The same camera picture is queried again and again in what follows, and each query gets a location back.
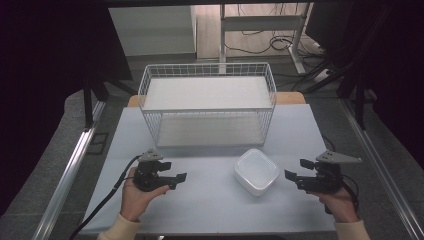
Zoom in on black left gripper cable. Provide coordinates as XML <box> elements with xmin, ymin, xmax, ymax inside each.
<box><xmin>68</xmin><ymin>154</ymin><xmax>143</xmax><ymax>240</ymax></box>

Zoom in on black metal stand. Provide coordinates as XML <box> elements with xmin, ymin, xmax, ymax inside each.
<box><xmin>81</xmin><ymin>77</ymin><xmax>138</xmax><ymax>132</ymax></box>
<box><xmin>301</xmin><ymin>3</ymin><xmax>394</xmax><ymax>131</ymax></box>

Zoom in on dark floor grate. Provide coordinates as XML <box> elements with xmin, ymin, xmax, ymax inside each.
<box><xmin>86</xmin><ymin>131</ymin><xmax>110</xmax><ymax>156</ymax></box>

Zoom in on black curtain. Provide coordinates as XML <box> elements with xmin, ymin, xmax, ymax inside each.
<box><xmin>304</xmin><ymin>0</ymin><xmax>424</xmax><ymax>169</ymax></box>
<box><xmin>0</xmin><ymin>0</ymin><xmax>134</xmax><ymax>218</ymax></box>

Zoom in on white power strip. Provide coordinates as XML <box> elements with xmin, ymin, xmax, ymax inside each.
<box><xmin>312</xmin><ymin>68</ymin><xmax>335</xmax><ymax>84</ymax></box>

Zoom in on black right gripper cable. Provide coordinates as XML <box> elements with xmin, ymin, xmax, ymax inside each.
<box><xmin>323</xmin><ymin>173</ymin><xmax>361</xmax><ymax>215</ymax></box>

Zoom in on white cabinet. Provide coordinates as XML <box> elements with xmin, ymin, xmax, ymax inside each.
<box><xmin>107</xmin><ymin>5</ymin><xmax>198</xmax><ymax>58</ymax></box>

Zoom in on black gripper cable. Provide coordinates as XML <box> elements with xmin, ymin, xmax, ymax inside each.
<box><xmin>323</xmin><ymin>173</ymin><xmax>361</xmax><ymax>215</ymax></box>
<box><xmin>68</xmin><ymin>154</ymin><xmax>143</xmax><ymax>240</ymax></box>

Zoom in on white square bowl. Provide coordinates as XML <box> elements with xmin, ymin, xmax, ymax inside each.
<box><xmin>232</xmin><ymin>148</ymin><xmax>281</xmax><ymax>197</ymax></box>

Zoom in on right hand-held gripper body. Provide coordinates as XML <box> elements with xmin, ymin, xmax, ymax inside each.
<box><xmin>295</xmin><ymin>150</ymin><xmax>363</xmax><ymax>195</ymax></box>

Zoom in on white desk frame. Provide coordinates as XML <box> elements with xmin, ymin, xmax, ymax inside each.
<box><xmin>218</xmin><ymin>2</ymin><xmax>315</xmax><ymax>75</ymax></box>

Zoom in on pale table cover sheet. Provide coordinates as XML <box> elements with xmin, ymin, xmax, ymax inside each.
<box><xmin>79</xmin><ymin>103</ymin><xmax>336</xmax><ymax>235</ymax></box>

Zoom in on person's right hand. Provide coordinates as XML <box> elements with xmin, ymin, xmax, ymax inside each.
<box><xmin>311</xmin><ymin>186</ymin><xmax>361</xmax><ymax>224</ymax></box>

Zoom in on black floor cables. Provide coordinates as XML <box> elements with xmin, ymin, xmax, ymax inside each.
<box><xmin>223</xmin><ymin>3</ymin><xmax>333</xmax><ymax>93</ymax></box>

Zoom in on white wire basket shelf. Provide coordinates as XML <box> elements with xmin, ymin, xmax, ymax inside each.
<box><xmin>137</xmin><ymin>62</ymin><xmax>278</xmax><ymax>149</ymax></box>

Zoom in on person's left hand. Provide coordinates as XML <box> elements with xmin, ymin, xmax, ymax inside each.
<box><xmin>119</xmin><ymin>166</ymin><xmax>171</xmax><ymax>223</ymax></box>

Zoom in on aluminium floor rail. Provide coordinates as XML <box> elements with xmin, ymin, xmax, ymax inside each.
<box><xmin>339</xmin><ymin>99</ymin><xmax>424</xmax><ymax>240</ymax></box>
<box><xmin>31</xmin><ymin>99</ymin><xmax>108</xmax><ymax>240</ymax></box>

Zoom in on wooden table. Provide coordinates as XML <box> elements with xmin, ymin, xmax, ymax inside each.
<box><xmin>127</xmin><ymin>91</ymin><xmax>307</xmax><ymax>108</ymax></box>

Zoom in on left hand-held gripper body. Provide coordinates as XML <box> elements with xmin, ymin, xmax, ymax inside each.
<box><xmin>132</xmin><ymin>148</ymin><xmax>177</xmax><ymax>193</ymax></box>

